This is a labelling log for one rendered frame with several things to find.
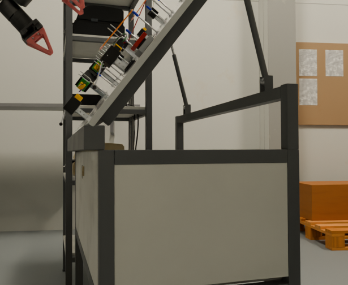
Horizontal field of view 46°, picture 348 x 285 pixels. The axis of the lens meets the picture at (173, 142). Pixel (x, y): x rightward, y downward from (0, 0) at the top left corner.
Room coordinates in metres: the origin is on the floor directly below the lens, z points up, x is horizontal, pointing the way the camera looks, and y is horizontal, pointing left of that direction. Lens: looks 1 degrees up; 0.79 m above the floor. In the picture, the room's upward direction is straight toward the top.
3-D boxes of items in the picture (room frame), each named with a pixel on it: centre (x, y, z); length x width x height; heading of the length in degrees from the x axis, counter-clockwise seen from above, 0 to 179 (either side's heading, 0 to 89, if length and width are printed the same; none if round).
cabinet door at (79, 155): (1.91, 0.43, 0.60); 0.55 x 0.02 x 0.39; 16
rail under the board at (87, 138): (1.64, 0.37, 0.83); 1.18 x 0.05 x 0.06; 16
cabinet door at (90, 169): (1.38, 0.28, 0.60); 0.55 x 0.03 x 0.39; 16
